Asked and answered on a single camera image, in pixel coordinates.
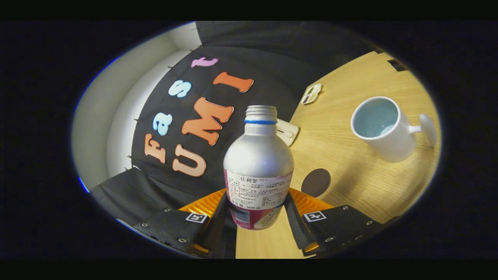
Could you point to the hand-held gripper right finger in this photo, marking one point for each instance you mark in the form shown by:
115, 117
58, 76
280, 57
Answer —
342, 223

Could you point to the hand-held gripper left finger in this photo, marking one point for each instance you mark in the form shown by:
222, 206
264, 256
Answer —
175, 227

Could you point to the dark brown round coaster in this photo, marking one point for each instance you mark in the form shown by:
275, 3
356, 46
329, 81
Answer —
316, 182

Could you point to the white cup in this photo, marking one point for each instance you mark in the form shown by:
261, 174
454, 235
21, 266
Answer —
393, 144

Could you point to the silver juice bottle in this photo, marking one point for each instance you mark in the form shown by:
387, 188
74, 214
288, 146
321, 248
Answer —
258, 155

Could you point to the wooden table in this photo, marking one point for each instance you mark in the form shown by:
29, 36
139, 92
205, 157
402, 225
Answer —
362, 190

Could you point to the white toaster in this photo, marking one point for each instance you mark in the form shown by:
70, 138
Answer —
288, 134

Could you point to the white compartment tray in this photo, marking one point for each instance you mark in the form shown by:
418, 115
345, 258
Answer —
312, 94

